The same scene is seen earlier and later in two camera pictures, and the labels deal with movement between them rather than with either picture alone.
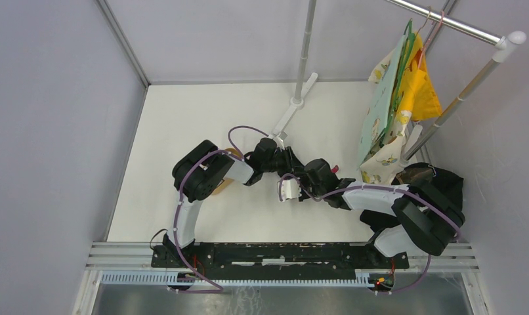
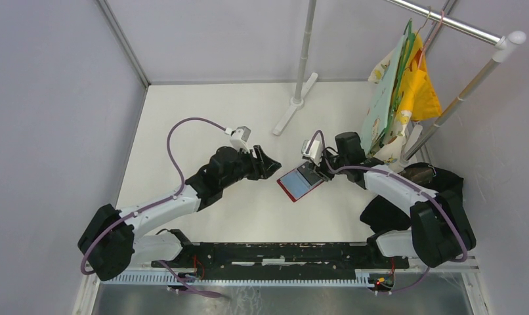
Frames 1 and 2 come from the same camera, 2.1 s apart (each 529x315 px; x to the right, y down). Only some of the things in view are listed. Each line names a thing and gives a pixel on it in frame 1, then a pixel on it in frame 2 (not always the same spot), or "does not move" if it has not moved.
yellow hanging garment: (418, 96) does not move
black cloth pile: (449, 189) does not move
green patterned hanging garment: (384, 125) does not move
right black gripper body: (317, 190) to (337, 160)
